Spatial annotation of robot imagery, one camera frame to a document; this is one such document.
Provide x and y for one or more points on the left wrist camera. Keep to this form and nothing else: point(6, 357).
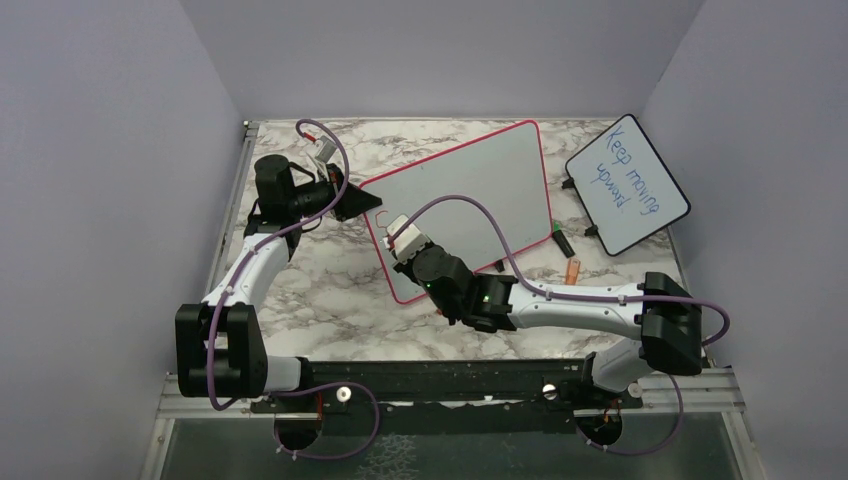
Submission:
point(320, 154)

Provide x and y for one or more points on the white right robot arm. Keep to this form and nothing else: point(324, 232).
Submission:
point(660, 329)

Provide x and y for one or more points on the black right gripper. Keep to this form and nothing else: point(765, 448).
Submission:
point(408, 267)

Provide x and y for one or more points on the green capped black marker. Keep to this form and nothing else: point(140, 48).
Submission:
point(562, 242)

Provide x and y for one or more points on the black framed written whiteboard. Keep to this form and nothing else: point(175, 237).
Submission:
point(625, 187)

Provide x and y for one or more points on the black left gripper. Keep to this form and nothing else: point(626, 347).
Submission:
point(354, 202)

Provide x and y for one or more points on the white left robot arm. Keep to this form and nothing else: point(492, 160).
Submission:
point(220, 350)

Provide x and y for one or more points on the pink framed whiteboard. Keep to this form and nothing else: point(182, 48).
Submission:
point(493, 196)

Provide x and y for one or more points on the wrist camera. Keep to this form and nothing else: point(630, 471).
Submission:
point(320, 154)
point(403, 243)

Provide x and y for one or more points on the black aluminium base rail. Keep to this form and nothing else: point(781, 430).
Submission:
point(460, 420)

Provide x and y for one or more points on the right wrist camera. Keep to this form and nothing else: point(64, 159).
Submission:
point(403, 243)

